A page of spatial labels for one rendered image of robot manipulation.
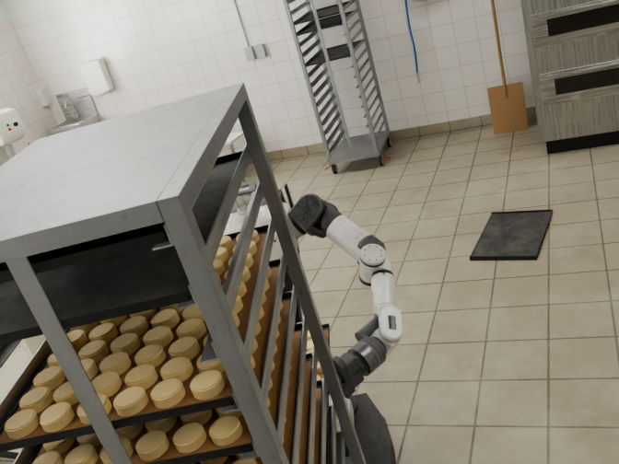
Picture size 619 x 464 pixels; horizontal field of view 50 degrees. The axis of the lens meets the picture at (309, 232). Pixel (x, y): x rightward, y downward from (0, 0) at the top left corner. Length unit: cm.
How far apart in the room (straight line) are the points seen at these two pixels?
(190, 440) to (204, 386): 11
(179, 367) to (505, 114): 537
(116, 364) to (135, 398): 13
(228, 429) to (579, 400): 224
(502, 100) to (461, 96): 47
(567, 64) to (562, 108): 33
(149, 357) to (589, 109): 466
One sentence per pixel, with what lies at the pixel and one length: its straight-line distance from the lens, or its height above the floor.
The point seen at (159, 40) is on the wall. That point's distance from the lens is 734.
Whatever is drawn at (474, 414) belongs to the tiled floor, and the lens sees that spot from 310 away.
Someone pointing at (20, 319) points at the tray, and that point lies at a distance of 107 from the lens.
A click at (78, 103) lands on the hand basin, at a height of 105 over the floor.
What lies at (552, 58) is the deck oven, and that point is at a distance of 533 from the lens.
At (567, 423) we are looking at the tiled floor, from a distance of 302.
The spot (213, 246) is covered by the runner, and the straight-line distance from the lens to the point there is 101.
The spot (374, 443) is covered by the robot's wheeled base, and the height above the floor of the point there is 17.
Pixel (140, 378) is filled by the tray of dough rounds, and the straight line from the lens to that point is 110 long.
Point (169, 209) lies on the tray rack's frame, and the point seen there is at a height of 180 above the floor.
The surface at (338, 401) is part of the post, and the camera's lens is 175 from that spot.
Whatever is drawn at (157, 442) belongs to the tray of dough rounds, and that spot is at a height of 142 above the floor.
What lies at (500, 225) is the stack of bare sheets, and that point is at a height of 2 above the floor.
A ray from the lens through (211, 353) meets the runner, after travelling 95.
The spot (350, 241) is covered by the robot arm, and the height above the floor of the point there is 118.
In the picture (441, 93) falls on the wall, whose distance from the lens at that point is 651.
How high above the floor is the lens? 206
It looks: 23 degrees down
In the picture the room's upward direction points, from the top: 17 degrees counter-clockwise
